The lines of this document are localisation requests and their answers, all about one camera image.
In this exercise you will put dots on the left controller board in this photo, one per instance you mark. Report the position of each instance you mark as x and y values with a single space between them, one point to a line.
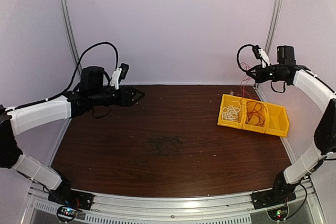
65 213

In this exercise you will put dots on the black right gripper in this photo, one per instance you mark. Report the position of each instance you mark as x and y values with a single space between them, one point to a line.
259 77

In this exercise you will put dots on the yellow bin right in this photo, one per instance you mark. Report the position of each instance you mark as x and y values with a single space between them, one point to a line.
278 123

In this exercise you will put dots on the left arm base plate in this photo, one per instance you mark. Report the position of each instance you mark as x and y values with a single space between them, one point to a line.
72 198

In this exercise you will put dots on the right controller board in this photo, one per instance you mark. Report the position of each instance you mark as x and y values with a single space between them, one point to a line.
278 214

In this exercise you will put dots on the aluminium frame post right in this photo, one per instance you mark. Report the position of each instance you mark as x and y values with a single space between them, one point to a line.
276 10

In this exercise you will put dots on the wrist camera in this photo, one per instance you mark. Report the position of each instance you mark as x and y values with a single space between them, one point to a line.
118 75
261 55

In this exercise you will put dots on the yellow bin middle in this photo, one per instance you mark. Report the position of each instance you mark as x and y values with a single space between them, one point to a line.
255 116

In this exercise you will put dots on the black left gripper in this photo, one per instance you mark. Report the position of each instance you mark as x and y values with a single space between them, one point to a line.
127 100

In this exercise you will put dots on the aluminium frame post left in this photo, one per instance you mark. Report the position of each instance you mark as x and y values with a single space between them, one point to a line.
69 31

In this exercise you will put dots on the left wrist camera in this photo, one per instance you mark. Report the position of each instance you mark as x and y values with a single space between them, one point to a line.
118 75

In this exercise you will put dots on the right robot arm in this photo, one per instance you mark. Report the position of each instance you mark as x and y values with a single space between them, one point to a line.
318 94

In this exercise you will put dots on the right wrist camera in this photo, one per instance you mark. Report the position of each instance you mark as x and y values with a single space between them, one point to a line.
261 55

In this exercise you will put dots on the yellow bin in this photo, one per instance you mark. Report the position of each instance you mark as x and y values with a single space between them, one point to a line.
278 123
255 116
231 112

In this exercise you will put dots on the controller board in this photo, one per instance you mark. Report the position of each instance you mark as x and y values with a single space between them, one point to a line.
65 213
278 214

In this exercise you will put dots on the aluminium front rail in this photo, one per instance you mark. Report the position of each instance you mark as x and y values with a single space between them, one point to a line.
232 208

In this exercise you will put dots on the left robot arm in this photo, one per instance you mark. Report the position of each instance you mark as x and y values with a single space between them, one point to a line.
89 93

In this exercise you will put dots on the aluminium frame post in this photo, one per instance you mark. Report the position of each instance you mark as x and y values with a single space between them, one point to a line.
276 10
69 31

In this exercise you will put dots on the yellow bin left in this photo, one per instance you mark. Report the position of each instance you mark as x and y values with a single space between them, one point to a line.
231 112

